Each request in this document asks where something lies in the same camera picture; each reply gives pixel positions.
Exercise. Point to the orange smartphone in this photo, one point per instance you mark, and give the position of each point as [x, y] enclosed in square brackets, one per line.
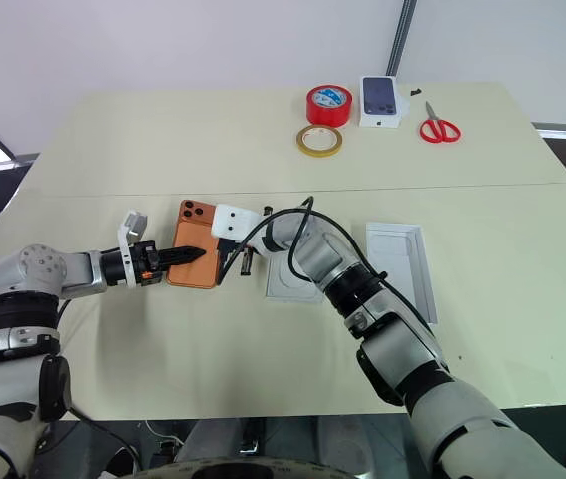
[190, 274]

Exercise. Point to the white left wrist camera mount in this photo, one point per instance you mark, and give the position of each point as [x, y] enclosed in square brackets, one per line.
[133, 224]

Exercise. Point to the grey ribbed vertical strip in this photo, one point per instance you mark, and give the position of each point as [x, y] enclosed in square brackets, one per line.
[401, 35]

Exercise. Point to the white phone box lid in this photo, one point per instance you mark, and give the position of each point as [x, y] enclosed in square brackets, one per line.
[402, 259]

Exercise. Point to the small black clip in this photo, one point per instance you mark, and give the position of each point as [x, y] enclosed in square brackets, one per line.
[416, 92]

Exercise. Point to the white phone box tray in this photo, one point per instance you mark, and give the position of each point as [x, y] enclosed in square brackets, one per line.
[280, 287]

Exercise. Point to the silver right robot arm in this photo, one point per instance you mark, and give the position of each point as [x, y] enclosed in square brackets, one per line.
[412, 349]

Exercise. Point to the white box with phone print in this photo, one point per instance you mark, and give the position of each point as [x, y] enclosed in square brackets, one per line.
[380, 97]

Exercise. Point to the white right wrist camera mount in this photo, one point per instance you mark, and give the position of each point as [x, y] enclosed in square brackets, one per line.
[235, 219]

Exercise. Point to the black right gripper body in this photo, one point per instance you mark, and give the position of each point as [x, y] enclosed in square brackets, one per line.
[235, 243]

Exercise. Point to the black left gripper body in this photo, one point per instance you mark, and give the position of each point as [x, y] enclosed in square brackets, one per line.
[145, 262]

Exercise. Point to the red tape roll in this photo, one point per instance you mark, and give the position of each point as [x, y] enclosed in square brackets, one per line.
[329, 112]

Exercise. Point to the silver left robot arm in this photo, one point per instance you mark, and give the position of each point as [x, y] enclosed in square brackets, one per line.
[38, 272]

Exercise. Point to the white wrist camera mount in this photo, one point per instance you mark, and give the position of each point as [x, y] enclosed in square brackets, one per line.
[133, 224]
[235, 219]

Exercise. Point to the yellow tape roll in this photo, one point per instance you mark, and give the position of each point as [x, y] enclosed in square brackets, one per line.
[305, 142]

